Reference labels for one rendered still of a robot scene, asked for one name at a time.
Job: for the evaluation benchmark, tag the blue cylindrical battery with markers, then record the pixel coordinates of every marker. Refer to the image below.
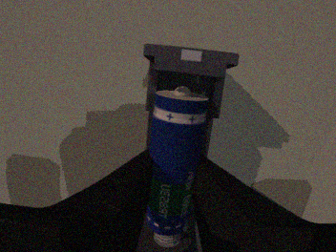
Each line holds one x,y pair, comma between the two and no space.
178,128

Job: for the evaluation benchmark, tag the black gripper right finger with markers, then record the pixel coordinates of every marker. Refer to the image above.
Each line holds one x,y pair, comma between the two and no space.
232,217

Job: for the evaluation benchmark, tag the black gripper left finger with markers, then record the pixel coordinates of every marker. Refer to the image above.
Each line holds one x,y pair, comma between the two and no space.
104,217

